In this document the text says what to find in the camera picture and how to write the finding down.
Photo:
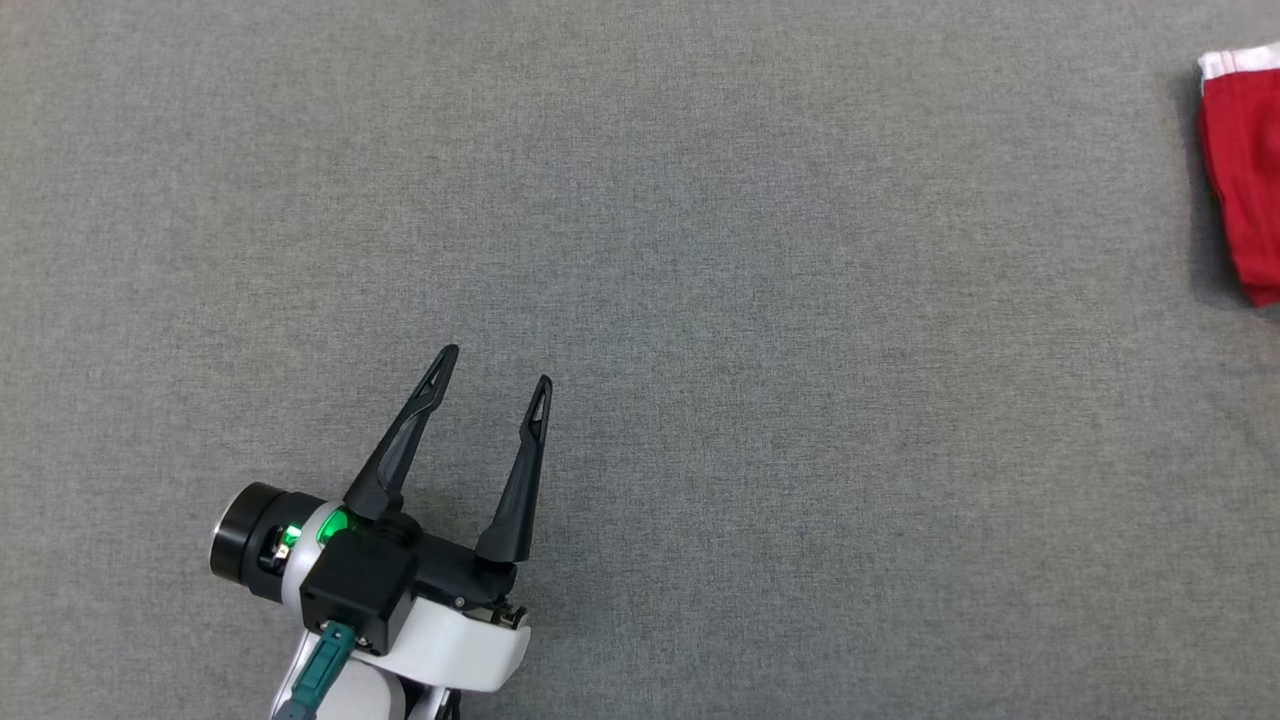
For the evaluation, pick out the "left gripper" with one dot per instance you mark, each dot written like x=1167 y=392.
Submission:
x=460 y=620

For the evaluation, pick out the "red and white garment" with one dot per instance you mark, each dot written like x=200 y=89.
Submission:
x=1250 y=170

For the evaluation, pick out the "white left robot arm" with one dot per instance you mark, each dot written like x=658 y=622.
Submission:
x=365 y=702

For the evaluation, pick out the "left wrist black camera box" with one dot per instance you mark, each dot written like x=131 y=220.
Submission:
x=360 y=590

